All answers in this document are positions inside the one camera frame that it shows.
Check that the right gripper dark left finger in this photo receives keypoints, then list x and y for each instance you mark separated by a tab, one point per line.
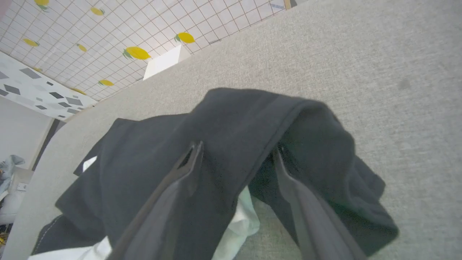
169	202

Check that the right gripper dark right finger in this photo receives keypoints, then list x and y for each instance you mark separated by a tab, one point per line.
317	227

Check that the white T-shirt with black sleeves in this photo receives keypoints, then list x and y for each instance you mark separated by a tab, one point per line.
234	119

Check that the white box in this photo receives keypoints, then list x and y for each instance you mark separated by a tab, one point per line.
164	62

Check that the white cabinet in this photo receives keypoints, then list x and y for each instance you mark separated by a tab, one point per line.
14	202

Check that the light blue clothing pile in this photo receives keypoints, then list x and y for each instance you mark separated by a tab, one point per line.
9	168

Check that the grey fabric upholstered surface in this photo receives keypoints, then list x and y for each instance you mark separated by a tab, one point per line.
361	65

